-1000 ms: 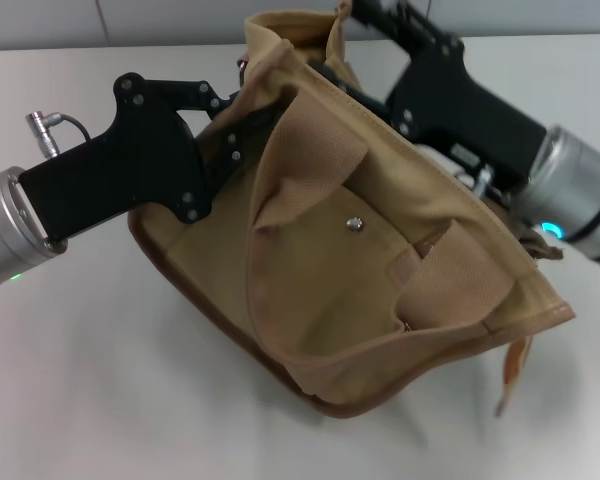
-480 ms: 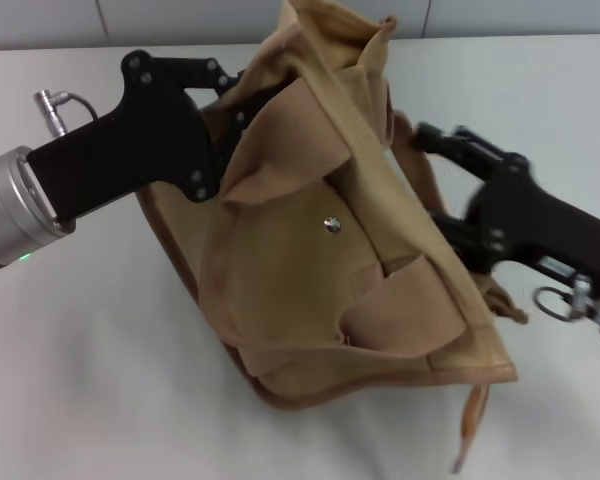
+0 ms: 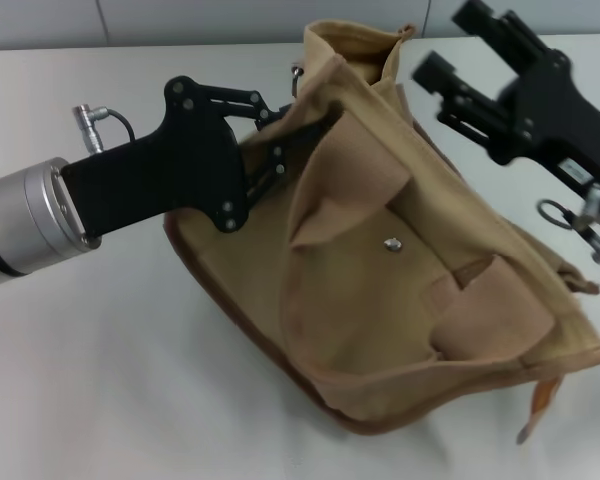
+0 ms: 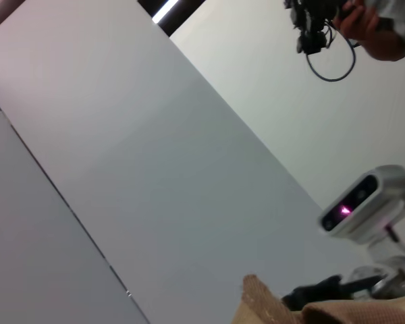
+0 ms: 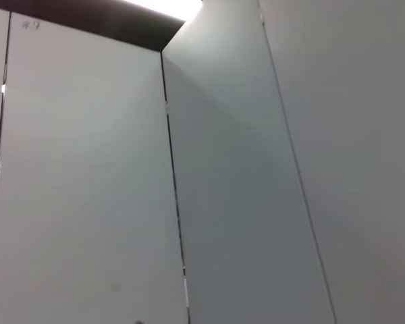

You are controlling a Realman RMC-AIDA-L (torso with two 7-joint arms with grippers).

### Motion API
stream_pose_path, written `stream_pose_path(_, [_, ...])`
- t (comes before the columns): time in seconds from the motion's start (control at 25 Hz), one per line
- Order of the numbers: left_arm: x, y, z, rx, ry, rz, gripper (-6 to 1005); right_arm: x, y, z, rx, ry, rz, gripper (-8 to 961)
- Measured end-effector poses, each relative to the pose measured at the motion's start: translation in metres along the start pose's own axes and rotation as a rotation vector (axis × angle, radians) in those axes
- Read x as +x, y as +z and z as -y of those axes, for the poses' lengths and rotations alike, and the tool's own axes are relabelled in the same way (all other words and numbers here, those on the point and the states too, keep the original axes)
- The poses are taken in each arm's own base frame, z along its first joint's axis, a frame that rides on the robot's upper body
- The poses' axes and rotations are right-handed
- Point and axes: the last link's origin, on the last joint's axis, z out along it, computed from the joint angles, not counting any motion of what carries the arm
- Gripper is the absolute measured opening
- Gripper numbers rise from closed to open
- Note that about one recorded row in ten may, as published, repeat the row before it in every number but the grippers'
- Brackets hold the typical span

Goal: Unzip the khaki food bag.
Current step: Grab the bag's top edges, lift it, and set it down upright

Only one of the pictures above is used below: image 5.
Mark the bright ceiling light strip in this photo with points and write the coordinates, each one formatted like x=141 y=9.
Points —
x=168 y=6

